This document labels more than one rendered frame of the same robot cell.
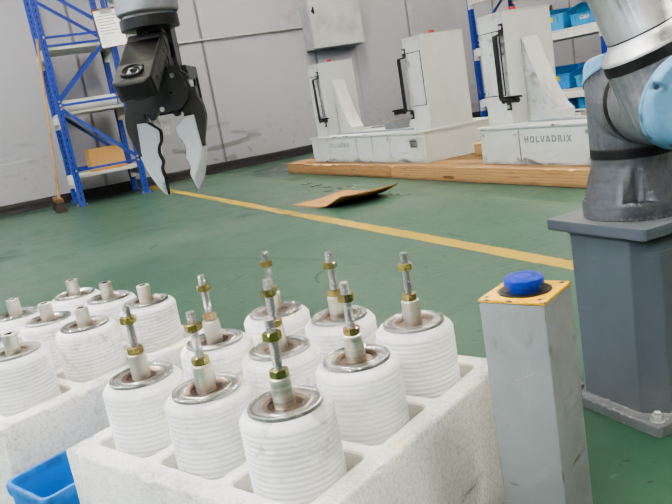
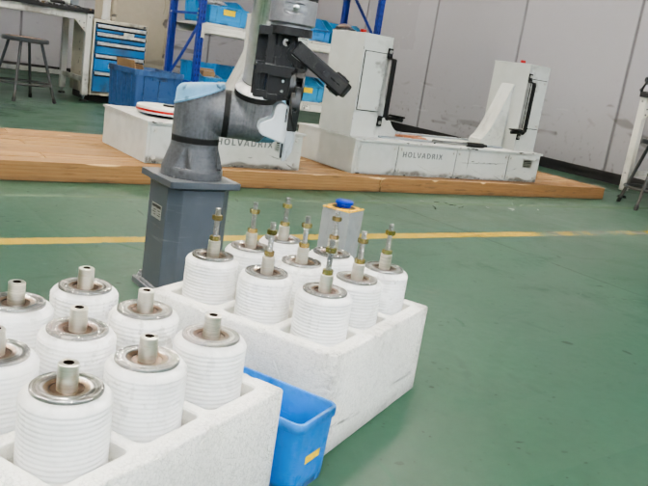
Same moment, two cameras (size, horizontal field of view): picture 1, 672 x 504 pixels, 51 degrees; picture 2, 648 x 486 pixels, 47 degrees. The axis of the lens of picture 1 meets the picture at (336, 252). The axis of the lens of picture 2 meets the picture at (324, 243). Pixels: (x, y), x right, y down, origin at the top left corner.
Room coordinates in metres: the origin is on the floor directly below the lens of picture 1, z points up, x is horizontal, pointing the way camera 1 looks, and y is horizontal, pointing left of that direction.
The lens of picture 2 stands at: (1.09, 1.42, 0.62)
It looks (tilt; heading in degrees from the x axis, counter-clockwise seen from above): 13 degrees down; 257
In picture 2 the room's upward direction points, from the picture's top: 9 degrees clockwise
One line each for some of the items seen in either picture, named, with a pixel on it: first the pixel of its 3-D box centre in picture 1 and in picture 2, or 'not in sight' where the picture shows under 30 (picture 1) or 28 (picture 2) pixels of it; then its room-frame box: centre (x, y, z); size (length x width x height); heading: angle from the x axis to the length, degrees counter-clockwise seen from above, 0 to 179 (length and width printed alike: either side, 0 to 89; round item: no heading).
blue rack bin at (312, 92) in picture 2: not in sight; (293, 87); (-0.02, -5.60, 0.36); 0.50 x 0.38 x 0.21; 112
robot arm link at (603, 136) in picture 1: (630, 96); (202, 108); (1.01, -0.45, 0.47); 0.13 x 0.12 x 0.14; 178
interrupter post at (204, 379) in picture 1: (204, 377); (358, 272); (0.73, 0.16, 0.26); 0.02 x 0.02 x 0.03
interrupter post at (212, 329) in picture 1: (212, 331); (267, 265); (0.90, 0.18, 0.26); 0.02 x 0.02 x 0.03
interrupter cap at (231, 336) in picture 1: (214, 340); (266, 272); (0.90, 0.18, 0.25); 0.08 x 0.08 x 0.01
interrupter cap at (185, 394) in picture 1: (206, 388); (356, 279); (0.73, 0.16, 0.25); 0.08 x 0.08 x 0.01
